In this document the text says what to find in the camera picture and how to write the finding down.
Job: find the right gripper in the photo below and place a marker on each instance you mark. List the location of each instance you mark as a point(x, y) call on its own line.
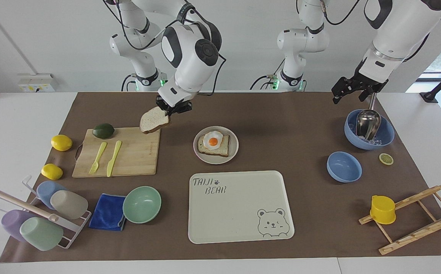
point(184, 104)

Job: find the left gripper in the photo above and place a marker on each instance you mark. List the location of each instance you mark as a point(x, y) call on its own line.
point(372, 82)

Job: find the plain bread slice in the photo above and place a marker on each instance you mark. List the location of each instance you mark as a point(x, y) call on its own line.
point(153, 120)

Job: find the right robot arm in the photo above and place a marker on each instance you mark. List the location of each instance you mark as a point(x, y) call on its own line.
point(190, 45)

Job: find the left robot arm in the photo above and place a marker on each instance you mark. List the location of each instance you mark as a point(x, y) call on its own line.
point(300, 42)

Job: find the beige round plate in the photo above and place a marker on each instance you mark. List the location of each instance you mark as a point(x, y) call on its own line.
point(233, 146)

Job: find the metal scoop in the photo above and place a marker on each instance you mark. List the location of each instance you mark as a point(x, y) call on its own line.
point(368, 123)

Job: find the large blue bowl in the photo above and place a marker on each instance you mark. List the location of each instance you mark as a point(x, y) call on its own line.
point(387, 133)

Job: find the fried egg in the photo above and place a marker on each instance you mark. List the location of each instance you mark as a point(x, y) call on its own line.
point(213, 140)

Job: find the wooden cutting board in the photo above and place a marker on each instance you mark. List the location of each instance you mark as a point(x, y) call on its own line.
point(136, 152)

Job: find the clear ice cube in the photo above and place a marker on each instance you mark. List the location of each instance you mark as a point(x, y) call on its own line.
point(376, 142)

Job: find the toasted bread slice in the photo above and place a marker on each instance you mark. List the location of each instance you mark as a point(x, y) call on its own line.
point(220, 150)

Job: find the green avocado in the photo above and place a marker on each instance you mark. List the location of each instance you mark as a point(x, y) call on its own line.
point(103, 131)

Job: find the lemon slice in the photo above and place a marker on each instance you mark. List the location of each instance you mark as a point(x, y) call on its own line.
point(386, 159)

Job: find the yellow-green plastic knife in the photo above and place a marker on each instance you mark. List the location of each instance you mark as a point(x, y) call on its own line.
point(113, 158)

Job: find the small blue bowl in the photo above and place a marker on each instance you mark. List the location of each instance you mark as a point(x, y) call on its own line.
point(344, 167)

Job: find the yellow-green plastic fork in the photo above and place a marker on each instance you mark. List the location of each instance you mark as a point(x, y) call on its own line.
point(99, 154)

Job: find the green bowl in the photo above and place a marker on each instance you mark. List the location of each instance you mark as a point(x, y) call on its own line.
point(142, 205)

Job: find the yellow lemon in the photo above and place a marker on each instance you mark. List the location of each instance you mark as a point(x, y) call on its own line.
point(52, 171)
point(61, 142)

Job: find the cream tray with bear print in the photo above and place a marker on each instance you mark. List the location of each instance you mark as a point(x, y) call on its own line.
point(235, 205)

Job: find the blue cloth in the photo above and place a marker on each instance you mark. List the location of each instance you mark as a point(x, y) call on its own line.
point(106, 213)

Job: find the yellow cup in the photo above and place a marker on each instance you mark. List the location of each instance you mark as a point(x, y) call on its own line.
point(382, 211)

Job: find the beige cup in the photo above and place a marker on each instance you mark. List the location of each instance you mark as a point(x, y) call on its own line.
point(70, 205)

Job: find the blue cup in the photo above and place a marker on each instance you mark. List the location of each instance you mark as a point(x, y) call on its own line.
point(45, 190)

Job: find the wooden rack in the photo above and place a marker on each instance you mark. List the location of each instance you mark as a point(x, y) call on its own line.
point(418, 232)

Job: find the green cup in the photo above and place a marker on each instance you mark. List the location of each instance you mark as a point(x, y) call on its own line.
point(41, 234)

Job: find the purple cup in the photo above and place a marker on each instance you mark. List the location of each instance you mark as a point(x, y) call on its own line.
point(13, 224)

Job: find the white wall socket box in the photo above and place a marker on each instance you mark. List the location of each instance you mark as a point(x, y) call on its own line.
point(37, 83)

